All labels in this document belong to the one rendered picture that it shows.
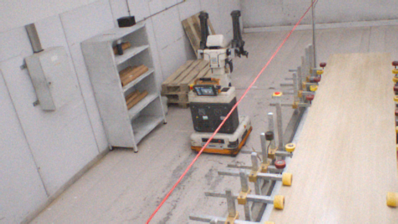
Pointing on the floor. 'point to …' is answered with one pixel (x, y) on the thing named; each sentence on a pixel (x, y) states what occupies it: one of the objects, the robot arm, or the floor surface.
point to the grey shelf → (122, 122)
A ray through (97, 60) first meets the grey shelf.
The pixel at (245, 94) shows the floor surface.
